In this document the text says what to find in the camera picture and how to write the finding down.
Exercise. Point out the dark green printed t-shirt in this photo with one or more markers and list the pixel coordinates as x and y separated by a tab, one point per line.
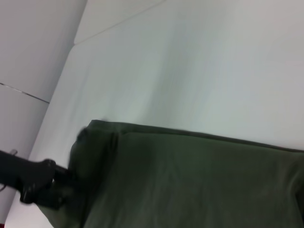
190	185

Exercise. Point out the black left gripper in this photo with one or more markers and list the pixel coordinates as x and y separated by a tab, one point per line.
26	177

